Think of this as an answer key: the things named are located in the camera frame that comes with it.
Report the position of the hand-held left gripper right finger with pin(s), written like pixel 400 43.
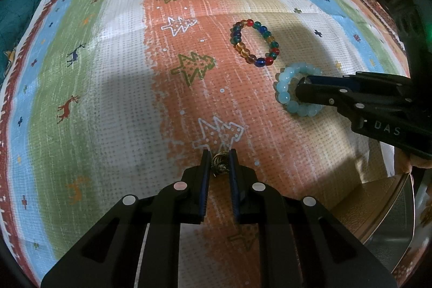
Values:
pixel 236 193

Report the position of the person's right hand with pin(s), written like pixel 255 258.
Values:
pixel 403 164

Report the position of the striped printed blanket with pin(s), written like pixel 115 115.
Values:
pixel 135 89

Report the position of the silver metal tin box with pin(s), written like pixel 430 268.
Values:
pixel 381 217

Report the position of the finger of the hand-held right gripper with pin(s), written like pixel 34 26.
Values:
pixel 334 80
pixel 317 95

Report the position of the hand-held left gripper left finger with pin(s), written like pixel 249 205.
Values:
pixel 201 193

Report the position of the teal pillow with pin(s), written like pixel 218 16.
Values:
pixel 20 14

